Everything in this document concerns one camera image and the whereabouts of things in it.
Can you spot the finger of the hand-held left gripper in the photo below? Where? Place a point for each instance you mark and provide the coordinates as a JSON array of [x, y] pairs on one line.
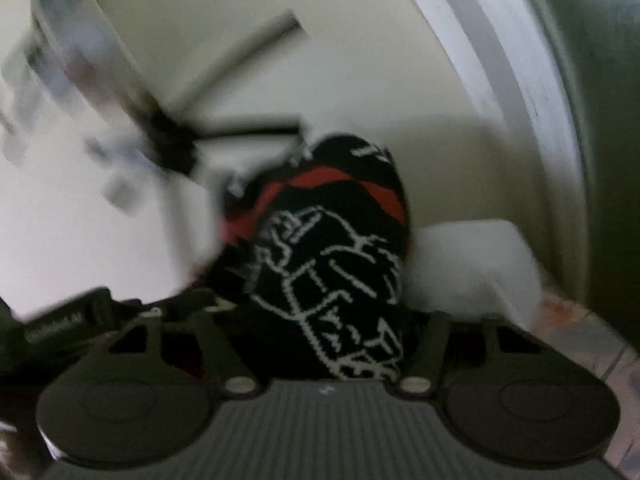
[[190, 298]]

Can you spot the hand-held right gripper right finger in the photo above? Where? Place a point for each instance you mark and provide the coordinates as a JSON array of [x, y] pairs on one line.
[[435, 350]]

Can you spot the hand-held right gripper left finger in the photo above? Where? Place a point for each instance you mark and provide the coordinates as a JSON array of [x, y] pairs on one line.
[[220, 345]]

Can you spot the black garment with white red print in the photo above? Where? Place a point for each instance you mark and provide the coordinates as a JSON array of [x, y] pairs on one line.
[[340, 200]]

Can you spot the white box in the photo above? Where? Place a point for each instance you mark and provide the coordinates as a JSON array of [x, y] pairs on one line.
[[475, 265]]

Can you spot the dark green door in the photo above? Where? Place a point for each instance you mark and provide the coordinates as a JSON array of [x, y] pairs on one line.
[[600, 135]]

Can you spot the blurred grey shelf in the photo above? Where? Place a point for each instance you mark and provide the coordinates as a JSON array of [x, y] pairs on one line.
[[60, 50]]

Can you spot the white door frame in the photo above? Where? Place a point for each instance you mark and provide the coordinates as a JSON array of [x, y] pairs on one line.
[[505, 60]]

